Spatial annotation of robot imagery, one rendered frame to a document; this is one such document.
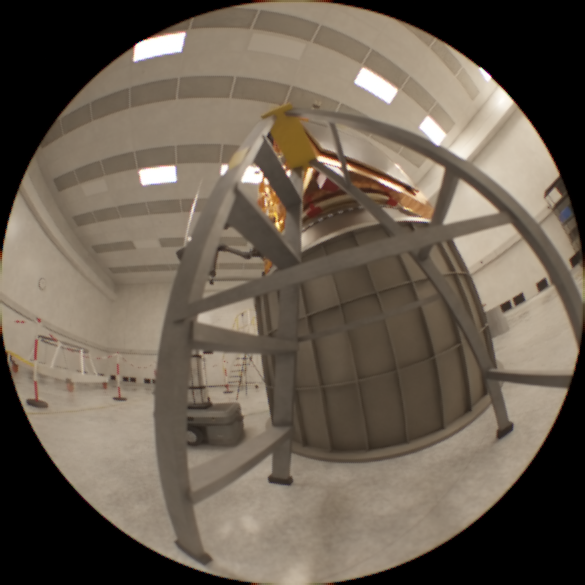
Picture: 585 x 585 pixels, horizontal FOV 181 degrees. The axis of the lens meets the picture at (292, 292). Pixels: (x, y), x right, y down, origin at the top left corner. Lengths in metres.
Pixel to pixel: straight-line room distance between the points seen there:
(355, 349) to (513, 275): 5.55
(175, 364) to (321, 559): 0.57
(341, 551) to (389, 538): 0.12
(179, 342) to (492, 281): 6.15
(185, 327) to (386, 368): 0.80
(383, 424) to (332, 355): 0.43
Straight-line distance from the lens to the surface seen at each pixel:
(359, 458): 0.96
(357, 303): 0.91
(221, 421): 1.35
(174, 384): 0.30
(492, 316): 3.48
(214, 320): 9.17
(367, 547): 0.62
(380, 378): 0.89
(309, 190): 1.56
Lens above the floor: 0.53
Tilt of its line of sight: 23 degrees up
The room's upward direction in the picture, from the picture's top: 10 degrees counter-clockwise
